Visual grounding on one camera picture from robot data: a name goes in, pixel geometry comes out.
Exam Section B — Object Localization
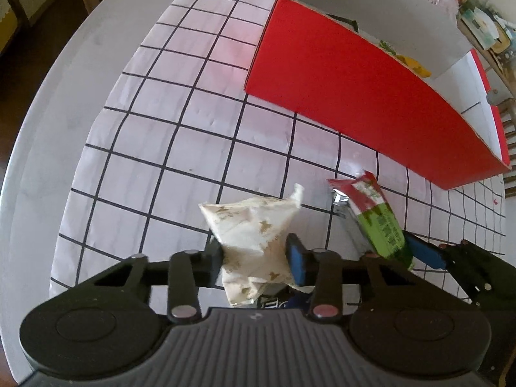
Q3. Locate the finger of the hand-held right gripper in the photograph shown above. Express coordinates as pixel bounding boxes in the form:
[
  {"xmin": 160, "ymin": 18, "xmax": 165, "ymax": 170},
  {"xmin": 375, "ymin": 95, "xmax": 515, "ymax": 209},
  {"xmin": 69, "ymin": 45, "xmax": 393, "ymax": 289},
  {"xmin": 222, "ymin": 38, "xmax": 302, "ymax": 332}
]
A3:
[{"xmin": 402, "ymin": 231, "xmax": 452, "ymax": 272}]

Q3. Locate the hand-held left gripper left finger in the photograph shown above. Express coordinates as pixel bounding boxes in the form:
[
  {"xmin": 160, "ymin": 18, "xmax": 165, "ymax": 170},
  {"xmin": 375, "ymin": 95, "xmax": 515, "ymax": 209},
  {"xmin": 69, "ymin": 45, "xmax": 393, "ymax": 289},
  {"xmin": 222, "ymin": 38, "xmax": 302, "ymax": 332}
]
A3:
[{"xmin": 76, "ymin": 242, "xmax": 225, "ymax": 324}]

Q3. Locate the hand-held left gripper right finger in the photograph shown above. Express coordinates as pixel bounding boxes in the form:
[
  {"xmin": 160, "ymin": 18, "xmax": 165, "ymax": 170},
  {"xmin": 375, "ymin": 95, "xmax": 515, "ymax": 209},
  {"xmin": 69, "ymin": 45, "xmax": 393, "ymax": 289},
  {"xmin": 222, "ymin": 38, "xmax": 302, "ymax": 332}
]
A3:
[{"xmin": 285, "ymin": 234, "xmax": 440, "ymax": 322}]

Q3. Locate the green and red snack packet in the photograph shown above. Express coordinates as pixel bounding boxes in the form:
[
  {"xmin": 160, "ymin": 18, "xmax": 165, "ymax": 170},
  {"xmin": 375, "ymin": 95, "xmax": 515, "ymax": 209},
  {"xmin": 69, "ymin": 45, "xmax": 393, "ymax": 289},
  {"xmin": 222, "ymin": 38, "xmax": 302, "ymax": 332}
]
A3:
[{"xmin": 326, "ymin": 170, "xmax": 415, "ymax": 272}]

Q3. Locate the white gold-printed snack packet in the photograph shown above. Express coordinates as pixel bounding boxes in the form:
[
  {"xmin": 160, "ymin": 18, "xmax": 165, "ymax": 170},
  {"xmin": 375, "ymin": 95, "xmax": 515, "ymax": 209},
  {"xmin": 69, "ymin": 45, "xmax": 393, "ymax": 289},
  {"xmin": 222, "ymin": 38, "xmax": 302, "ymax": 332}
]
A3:
[{"xmin": 199, "ymin": 183, "xmax": 315, "ymax": 306}]

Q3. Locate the red cardboard box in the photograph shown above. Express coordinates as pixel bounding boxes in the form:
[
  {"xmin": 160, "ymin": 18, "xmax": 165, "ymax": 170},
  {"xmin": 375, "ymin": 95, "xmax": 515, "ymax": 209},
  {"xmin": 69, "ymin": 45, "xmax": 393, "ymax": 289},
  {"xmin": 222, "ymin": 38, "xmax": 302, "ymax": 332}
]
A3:
[{"xmin": 244, "ymin": 0, "xmax": 512, "ymax": 191}]

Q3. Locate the dark blue packet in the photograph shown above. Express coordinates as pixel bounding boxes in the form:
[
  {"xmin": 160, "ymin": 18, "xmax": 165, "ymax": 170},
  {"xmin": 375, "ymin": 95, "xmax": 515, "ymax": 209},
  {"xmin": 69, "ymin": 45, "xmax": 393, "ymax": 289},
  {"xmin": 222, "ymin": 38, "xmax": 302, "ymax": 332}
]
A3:
[{"xmin": 257, "ymin": 289, "xmax": 313, "ymax": 311}]

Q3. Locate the checked white tablecloth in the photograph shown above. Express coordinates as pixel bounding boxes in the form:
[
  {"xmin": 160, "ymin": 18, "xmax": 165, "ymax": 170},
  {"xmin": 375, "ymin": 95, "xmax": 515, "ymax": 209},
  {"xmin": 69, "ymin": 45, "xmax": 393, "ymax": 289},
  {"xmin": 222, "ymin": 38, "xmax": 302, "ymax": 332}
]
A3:
[{"xmin": 48, "ymin": 0, "xmax": 509, "ymax": 311}]

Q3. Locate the yellow snack packet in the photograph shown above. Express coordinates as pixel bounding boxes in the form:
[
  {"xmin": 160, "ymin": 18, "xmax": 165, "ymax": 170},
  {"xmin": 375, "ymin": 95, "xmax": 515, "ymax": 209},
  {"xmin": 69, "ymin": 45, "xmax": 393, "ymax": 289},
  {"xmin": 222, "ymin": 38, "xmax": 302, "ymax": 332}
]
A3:
[{"xmin": 393, "ymin": 54, "xmax": 432, "ymax": 78}]

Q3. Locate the green tissue box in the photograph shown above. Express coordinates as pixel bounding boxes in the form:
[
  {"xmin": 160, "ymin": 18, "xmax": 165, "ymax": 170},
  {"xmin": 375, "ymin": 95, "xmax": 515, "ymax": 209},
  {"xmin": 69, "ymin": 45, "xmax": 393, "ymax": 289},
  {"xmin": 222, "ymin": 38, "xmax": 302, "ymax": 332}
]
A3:
[{"xmin": 461, "ymin": 6, "xmax": 499, "ymax": 47}]

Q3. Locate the yellow side furniture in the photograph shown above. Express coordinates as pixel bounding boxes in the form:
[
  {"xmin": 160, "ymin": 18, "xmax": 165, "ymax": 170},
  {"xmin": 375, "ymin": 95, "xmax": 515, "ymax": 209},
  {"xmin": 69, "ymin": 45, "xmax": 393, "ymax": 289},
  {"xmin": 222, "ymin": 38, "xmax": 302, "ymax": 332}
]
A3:
[{"xmin": 0, "ymin": 0, "xmax": 50, "ymax": 54}]

